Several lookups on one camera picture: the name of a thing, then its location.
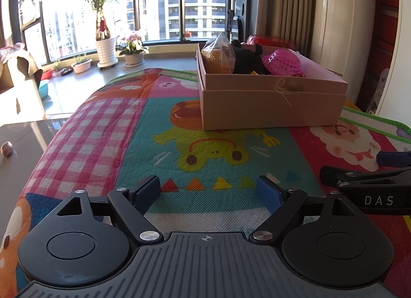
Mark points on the black monitor stand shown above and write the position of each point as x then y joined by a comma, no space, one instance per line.
242,15

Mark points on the black plush toy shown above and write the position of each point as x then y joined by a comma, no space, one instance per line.
247,58

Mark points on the beige curtain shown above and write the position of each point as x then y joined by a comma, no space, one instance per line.
292,2

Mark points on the pink flowering potted plant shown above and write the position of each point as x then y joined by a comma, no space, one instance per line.
133,58

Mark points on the bread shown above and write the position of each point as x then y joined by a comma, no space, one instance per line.
218,58

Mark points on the white standing air conditioner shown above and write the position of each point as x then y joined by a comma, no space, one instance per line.
350,28

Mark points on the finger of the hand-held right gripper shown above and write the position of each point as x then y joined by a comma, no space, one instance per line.
395,159
379,188

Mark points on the red bowl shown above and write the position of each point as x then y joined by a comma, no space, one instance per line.
47,74

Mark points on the small brown ball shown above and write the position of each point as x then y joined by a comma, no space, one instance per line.
7,149

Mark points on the patterned grey board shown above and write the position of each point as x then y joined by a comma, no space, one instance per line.
379,92

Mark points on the pink cardboard box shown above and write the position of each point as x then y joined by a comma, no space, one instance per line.
263,105

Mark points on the small green potted plant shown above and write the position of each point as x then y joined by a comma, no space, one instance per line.
57,68

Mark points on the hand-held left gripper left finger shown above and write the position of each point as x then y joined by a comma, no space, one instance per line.
147,193

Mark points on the small white bowl planter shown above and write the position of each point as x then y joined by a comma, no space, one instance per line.
81,66

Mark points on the pink plastic basket toy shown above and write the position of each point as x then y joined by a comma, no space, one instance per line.
282,62

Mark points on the colourful cartoon printed mat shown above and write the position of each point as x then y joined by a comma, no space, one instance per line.
96,131

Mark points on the black shallow dish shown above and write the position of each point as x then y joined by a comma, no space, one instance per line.
66,72

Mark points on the tall plant in white pot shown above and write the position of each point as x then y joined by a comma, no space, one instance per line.
106,49

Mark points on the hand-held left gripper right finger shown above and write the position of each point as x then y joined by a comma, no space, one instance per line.
268,193

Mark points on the red striped panel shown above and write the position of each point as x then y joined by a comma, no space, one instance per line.
383,28

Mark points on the blue plastic basin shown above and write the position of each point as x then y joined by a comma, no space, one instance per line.
44,89

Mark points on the brown cardboard box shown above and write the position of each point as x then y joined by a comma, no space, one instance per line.
19,79

